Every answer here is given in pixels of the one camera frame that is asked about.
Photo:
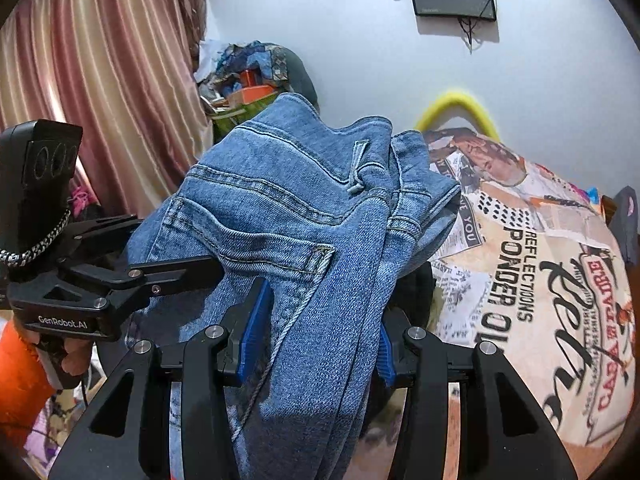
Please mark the printed blanket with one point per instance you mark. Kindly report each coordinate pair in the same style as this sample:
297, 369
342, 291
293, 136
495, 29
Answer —
525, 210

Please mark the yellow hoop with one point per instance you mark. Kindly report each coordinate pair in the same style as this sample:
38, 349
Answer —
460, 100

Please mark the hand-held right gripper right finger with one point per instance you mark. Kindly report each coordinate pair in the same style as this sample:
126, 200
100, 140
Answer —
386, 360

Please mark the pile of clothes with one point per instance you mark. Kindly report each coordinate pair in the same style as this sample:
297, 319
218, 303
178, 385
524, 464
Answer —
250, 80

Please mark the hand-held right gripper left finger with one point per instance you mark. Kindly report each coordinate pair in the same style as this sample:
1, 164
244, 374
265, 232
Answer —
252, 335

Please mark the striped pink curtain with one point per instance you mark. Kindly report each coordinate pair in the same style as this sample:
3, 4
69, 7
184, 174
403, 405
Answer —
100, 60

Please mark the person's left hand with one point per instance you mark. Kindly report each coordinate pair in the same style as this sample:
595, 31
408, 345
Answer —
77, 360

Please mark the colourful bedsheet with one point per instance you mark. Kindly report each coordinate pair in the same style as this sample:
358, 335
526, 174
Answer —
590, 194

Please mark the pink cloth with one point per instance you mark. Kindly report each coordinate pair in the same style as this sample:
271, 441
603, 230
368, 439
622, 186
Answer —
85, 202

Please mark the blue denim pants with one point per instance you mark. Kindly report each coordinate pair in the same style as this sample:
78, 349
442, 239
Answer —
300, 220

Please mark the wooden bed frame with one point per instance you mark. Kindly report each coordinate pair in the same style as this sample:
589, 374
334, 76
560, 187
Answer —
607, 207

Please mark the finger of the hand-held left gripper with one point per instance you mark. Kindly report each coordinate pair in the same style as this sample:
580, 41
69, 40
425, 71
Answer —
107, 227
165, 272

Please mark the grey backpack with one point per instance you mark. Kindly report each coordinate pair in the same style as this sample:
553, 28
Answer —
627, 225

